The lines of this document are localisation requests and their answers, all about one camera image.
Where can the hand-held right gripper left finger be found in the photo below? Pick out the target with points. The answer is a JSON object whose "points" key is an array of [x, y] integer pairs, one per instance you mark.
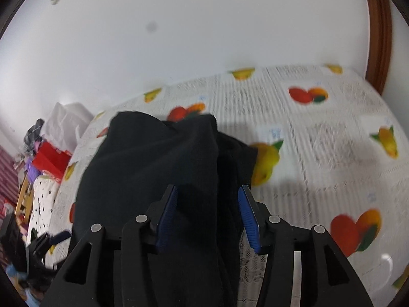
{"points": [[166, 220]]}

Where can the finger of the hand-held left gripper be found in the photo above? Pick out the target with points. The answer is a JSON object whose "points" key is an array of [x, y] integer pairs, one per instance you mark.
{"points": [[56, 238]]}

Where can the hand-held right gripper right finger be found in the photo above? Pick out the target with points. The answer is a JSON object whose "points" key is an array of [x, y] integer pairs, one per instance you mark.
{"points": [[250, 220]]}

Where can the black t-shirt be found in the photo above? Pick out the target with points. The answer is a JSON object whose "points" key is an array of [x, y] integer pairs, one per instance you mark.
{"points": [[143, 166]]}

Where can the dark plaid clothes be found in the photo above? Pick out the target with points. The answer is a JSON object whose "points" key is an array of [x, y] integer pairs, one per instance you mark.
{"points": [[33, 134]]}

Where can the white dotted cloth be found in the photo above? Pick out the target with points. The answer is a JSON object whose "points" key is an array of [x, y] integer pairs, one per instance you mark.
{"points": [[41, 204]]}

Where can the wooden stool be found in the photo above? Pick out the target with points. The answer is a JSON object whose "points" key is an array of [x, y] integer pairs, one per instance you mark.
{"points": [[24, 195]]}

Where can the purple cloth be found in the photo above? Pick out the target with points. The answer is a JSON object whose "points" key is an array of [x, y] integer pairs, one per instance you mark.
{"points": [[33, 168]]}

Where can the red paper bag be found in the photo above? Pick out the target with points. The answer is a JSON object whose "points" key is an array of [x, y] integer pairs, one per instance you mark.
{"points": [[51, 161]]}

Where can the red striped cloth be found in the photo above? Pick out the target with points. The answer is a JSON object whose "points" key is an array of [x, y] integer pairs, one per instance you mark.
{"points": [[8, 172]]}

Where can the fruit print tablecloth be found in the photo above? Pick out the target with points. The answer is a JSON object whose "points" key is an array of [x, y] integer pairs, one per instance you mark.
{"points": [[319, 166]]}

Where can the white plastic bag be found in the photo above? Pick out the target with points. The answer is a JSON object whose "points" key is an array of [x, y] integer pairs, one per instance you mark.
{"points": [[68, 118]]}

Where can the brown wooden door frame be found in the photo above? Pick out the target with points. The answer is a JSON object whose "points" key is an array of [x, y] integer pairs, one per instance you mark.
{"points": [[378, 38]]}

